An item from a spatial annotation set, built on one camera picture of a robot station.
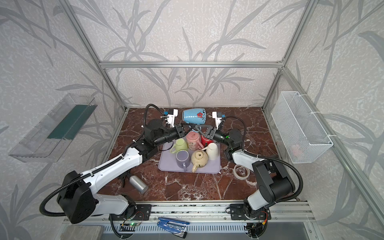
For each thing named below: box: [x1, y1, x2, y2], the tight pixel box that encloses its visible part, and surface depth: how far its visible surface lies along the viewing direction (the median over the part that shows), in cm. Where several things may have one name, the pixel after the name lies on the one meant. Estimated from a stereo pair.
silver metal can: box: [129, 175, 149, 194], surface depth 82 cm
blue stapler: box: [157, 217, 190, 239], surface depth 70 cm
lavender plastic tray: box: [158, 140, 221, 174], surface depth 90 cm
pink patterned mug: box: [186, 131, 204, 151], surface depth 91 cm
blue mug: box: [182, 108, 207, 125], surface depth 71 cm
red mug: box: [200, 135, 215, 148], surface depth 94 cm
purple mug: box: [176, 149, 191, 172], surface depth 86 cm
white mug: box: [201, 142, 219, 161], surface depth 90 cm
